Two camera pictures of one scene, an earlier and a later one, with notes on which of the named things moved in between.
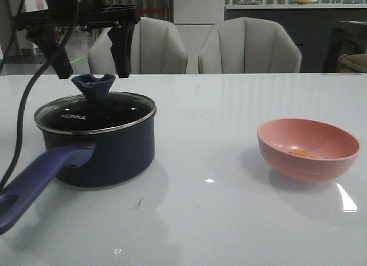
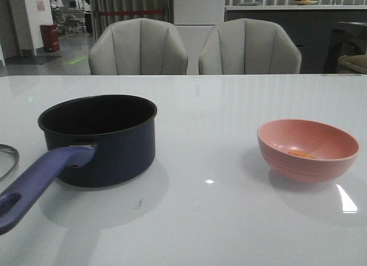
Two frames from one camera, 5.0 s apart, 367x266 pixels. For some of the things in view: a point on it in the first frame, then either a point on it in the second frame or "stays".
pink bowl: x=307 y=151 stays
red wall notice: x=40 y=4 stays
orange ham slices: x=300 y=153 stays
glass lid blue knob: x=94 y=110 to x=15 y=163
